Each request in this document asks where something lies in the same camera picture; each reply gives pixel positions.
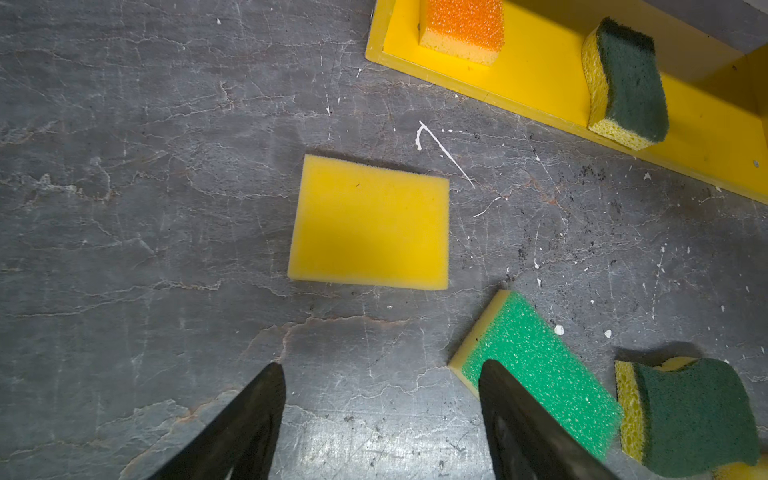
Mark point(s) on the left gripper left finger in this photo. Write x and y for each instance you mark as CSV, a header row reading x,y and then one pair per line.
x,y
240,442

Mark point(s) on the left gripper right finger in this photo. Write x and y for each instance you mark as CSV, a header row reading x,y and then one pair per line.
x,y
524,440

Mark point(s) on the bright green yellow sponge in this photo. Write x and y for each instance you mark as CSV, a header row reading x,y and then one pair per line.
x,y
511,332

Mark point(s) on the dark green wavy sponge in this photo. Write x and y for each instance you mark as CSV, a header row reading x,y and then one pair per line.
x,y
686,416
627,98

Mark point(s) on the orange yellow sponge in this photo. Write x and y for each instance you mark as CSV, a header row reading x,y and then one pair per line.
x,y
471,30

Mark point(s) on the yellow shelf with coloured boards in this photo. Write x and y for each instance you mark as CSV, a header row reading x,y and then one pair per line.
x,y
716,95

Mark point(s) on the large yellow sponge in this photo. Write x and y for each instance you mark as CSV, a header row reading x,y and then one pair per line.
x,y
742,471

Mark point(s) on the small yellow sponge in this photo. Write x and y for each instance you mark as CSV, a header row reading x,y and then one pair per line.
x,y
366,225

